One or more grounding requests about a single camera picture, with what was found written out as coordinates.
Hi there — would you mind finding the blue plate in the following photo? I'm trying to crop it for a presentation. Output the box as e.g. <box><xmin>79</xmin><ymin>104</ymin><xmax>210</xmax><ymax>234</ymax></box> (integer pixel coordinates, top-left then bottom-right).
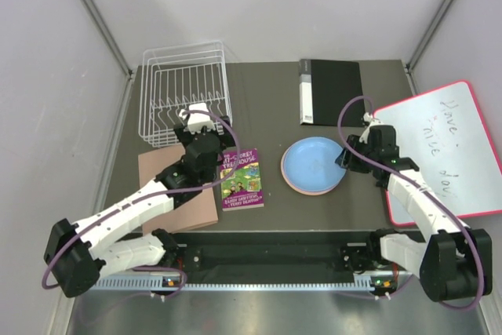
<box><xmin>285</xmin><ymin>137</ymin><xmax>346</xmax><ymax>183</ymax></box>

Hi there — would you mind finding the pink plate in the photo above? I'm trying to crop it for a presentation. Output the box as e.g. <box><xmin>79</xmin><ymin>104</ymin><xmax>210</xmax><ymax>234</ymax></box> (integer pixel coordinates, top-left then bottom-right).
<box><xmin>281</xmin><ymin>167</ymin><xmax>339</xmax><ymax>196</ymax></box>

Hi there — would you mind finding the purple plate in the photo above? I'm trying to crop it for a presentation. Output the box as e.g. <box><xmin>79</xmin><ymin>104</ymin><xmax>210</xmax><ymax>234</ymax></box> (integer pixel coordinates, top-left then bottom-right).
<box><xmin>280</xmin><ymin>151</ymin><xmax>336</xmax><ymax>196</ymax></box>

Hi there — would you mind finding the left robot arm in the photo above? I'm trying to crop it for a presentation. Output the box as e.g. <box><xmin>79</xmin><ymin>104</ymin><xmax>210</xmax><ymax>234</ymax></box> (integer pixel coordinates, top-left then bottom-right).
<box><xmin>44</xmin><ymin>117</ymin><xmax>236</xmax><ymax>298</ymax></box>

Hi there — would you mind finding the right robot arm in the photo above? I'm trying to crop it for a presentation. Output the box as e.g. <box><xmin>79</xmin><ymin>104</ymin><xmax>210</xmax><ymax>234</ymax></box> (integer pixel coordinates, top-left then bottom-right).
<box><xmin>336</xmin><ymin>121</ymin><xmax>493</xmax><ymax>311</ymax></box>

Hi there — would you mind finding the purple treehouse book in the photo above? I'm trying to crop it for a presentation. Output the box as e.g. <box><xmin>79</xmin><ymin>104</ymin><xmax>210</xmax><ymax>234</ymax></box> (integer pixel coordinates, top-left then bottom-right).
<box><xmin>220</xmin><ymin>148</ymin><xmax>264</xmax><ymax>212</ymax></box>

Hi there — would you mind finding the pink notebook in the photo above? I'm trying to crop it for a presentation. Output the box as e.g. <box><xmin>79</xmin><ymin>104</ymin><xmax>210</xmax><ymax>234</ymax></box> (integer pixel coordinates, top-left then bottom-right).
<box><xmin>138</xmin><ymin>144</ymin><xmax>218</xmax><ymax>235</ymax></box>

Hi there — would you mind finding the pink framed whiteboard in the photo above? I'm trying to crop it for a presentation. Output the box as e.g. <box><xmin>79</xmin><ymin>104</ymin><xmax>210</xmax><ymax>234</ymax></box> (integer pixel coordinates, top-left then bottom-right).
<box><xmin>373</xmin><ymin>81</ymin><xmax>501</xmax><ymax>218</ymax></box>

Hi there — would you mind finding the black document folder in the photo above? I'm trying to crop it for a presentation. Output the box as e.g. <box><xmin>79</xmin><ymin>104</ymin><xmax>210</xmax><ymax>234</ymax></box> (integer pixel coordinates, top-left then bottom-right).
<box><xmin>299</xmin><ymin>59</ymin><xmax>363</xmax><ymax>127</ymax></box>

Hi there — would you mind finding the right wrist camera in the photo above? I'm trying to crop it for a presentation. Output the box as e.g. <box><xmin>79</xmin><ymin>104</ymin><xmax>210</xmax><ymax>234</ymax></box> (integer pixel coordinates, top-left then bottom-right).
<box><xmin>359</xmin><ymin>112</ymin><xmax>380</xmax><ymax>144</ymax></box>

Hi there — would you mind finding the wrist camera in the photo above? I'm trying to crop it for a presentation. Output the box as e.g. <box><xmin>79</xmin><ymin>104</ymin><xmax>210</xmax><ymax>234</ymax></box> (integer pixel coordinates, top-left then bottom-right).
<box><xmin>178</xmin><ymin>102</ymin><xmax>216</xmax><ymax>134</ymax></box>
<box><xmin>359</xmin><ymin>112</ymin><xmax>380</xmax><ymax>144</ymax></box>

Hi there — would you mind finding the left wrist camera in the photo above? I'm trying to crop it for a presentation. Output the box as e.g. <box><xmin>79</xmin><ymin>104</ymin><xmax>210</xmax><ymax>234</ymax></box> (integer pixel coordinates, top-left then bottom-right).
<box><xmin>178</xmin><ymin>102</ymin><xmax>216</xmax><ymax>134</ymax></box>

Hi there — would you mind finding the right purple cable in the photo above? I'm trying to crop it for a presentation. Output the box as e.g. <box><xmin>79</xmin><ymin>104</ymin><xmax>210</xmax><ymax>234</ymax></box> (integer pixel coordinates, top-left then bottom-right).
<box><xmin>336</xmin><ymin>95</ymin><xmax>484</xmax><ymax>309</ymax></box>

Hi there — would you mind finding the purple cable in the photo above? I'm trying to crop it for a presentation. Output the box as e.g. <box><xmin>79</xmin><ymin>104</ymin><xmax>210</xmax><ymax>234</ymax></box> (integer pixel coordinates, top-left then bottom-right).
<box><xmin>41</xmin><ymin>111</ymin><xmax>241</xmax><ymax>292</ymax></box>
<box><xmin>336</xmin><ymin>95</ymin><xmax>484</xmax><ymax>309</ymax></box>

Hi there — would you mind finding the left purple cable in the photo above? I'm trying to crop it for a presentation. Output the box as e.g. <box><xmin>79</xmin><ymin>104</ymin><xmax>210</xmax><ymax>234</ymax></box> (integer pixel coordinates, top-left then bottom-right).
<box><xmin>41</xmin><ymin>111</ymin><xmax>241</xmax><ymax>292</ymax></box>

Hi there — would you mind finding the white wire dish rack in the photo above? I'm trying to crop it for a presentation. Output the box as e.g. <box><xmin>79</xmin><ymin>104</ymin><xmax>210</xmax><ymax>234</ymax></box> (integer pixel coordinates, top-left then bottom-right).
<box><xmin>138</xmin><ymin>41</ymin><xmax>233</xmax><ymax>147</ymax></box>

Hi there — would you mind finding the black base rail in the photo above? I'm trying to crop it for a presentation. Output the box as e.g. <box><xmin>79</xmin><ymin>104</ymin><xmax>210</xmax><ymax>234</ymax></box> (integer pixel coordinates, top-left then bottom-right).
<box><xmin>159</xmin><ymin>231</ymin><xmax>391</xmax><ymax>283</ymax></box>

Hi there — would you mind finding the slotted cable duct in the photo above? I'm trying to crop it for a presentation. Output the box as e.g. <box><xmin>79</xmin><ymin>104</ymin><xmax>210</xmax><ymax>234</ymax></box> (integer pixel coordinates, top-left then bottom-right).
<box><xmin>91</xmin><ymin>273</ymin><xmax>397</xmax><ymax>293</ymax></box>

